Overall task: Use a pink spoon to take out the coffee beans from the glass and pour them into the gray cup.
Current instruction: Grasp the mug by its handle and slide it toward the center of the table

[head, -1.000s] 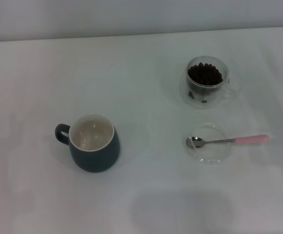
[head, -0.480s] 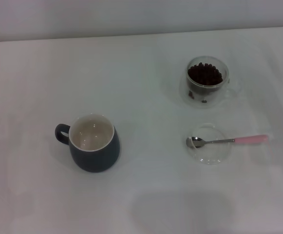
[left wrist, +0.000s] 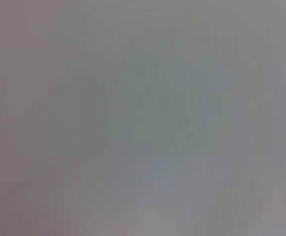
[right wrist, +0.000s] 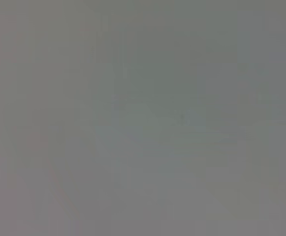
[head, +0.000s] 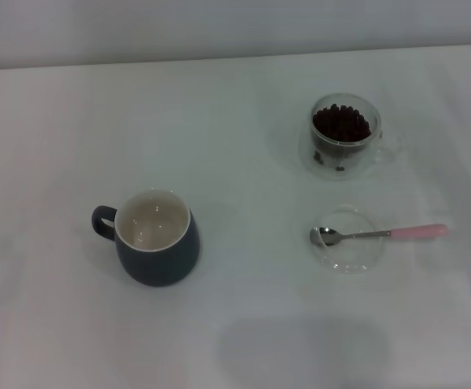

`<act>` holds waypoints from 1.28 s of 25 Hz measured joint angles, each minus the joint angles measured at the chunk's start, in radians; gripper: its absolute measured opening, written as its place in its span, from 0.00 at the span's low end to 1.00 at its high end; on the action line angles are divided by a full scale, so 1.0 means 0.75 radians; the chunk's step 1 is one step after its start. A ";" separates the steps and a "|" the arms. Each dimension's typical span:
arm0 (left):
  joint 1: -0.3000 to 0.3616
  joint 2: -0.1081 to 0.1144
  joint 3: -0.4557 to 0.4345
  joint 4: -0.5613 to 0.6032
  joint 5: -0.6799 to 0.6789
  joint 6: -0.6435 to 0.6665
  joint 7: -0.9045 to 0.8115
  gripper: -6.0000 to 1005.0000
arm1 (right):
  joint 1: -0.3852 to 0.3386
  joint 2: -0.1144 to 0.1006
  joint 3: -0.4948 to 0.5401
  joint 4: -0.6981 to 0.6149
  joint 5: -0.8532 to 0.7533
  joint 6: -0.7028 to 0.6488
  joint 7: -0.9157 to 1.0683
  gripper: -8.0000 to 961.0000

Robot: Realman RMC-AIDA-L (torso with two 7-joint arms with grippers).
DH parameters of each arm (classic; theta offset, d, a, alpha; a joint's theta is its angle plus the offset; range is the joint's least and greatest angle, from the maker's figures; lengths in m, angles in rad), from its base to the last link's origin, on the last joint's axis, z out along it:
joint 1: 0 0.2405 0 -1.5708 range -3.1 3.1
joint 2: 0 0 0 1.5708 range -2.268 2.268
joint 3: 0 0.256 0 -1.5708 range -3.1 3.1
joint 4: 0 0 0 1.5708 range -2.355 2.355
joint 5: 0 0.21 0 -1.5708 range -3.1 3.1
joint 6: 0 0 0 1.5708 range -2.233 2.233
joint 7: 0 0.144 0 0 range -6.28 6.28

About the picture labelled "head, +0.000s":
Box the clear glass saucer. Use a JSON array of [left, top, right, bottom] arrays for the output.
[[303, 204, 383, 275]]

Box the dark blue ceramic mug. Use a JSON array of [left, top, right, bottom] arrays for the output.
[[92, 188, 201, 288]]

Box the clear double-walled glass cup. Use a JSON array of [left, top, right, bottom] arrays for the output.
[[298, 92, 402, 178]]

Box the white tablecloth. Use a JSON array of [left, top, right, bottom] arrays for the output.
[[0, 47, 471, 389]]

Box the pink-handled metal spoon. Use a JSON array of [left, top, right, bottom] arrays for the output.
[[309, 223, 449, 247]]

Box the pile of coffee beans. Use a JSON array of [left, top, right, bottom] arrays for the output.
[[311, 104, 370, 143]]

